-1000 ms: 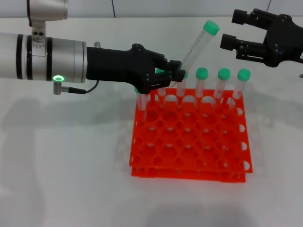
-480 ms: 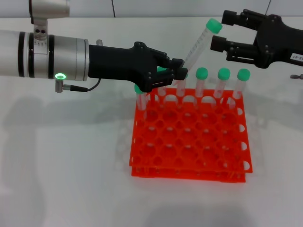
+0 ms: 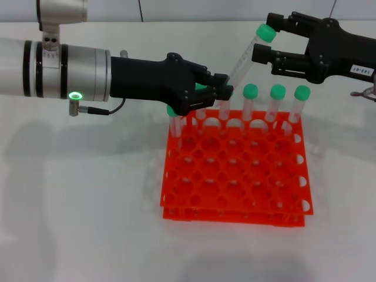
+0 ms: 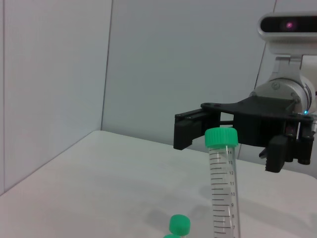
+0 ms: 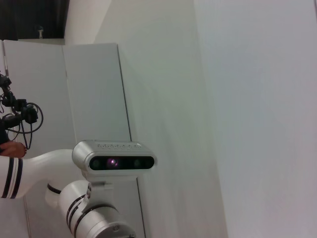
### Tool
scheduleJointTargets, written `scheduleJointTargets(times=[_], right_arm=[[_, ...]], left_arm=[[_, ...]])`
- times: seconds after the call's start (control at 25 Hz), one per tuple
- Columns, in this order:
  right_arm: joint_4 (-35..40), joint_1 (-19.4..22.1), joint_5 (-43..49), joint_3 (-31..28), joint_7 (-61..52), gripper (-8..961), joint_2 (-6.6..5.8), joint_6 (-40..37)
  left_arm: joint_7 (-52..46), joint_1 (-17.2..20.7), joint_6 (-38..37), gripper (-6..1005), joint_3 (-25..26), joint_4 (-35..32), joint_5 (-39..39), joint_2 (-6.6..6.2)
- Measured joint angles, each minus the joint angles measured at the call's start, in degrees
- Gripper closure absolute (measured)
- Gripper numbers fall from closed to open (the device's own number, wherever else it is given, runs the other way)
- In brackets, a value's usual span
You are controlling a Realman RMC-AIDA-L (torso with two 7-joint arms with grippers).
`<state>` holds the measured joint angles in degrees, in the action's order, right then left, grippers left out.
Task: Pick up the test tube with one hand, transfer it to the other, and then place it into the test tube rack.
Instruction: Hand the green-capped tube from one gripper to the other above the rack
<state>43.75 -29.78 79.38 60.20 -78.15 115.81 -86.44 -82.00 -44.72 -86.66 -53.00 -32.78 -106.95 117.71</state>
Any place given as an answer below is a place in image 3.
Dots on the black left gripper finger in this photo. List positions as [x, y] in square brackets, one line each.
[225, 92]
[219, 79]

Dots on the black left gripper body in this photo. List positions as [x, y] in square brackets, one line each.
[147, 79]

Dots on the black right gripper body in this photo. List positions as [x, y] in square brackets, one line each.
[337, 53]

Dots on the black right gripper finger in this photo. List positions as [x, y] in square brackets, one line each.
[260, 53]
[276, 20]

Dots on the green capped clear test tube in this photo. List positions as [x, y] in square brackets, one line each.
[302, 93]
[201, 117]
[278, 91]
[243, 61]
[250, 91]
[225, 114]
[176, 129]

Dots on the orange plastic test tube rack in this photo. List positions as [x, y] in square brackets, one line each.
[202, 166]

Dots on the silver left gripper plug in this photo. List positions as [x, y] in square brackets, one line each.
[124, 54]

